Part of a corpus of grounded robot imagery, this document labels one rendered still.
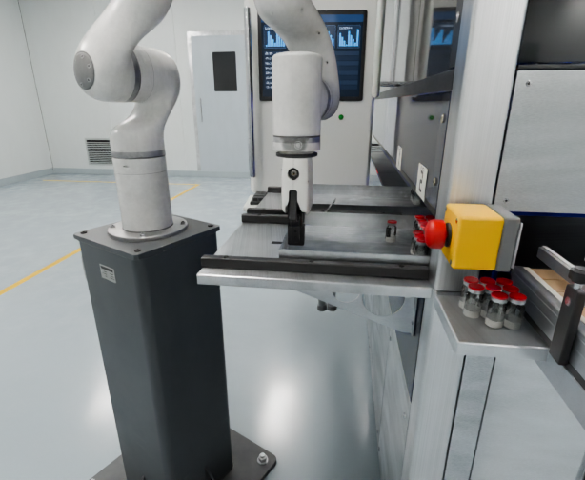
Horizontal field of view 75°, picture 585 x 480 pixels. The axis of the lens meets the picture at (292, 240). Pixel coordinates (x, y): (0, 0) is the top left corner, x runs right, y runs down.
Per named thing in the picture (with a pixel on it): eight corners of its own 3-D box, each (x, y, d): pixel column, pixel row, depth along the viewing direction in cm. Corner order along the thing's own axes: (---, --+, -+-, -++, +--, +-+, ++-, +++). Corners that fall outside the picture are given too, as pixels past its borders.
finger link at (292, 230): (303, 215, 69) (302, 250, 71) (304, 210, 72) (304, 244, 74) (285, 214, 70) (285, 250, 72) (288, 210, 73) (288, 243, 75)
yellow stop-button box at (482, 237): (491, 251, 56) (499, 204, 53) (510, 272, 49) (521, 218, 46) (436, 250, 57) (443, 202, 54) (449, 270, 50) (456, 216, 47)
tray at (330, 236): (439, 230, 90) (441, 216, 89) (474, 277, 66) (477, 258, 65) (296, 225, 94) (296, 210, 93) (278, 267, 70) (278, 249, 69)
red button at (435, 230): (449, 243, 54) (453, 216, 53) (456, 253, 51) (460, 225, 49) (421, 242, 55) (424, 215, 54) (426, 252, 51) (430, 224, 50)
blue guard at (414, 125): (371, 130, 244) (373, 100, 238) (439, 210, 63) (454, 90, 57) (370, 130, 244) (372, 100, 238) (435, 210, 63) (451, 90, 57)
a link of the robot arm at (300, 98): (291, 132, 74) (263, 135, 67) (291, 56, 69) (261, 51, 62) (331, 133, 70) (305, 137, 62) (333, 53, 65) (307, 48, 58)
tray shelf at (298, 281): (413, 199, 127) (413, 193, 127) (481, 301, 62) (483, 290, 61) (270, 195, 133) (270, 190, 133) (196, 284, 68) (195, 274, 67)
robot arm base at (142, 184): (91, 232, 95) (78, 156, 89) (156, 214, 110) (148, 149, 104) (139, 248, 85) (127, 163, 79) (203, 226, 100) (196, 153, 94)
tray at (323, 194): (415, 197, 122) (416, 186, 121) (433, 221, 98) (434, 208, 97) (309, 194, 126) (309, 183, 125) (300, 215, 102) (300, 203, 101)
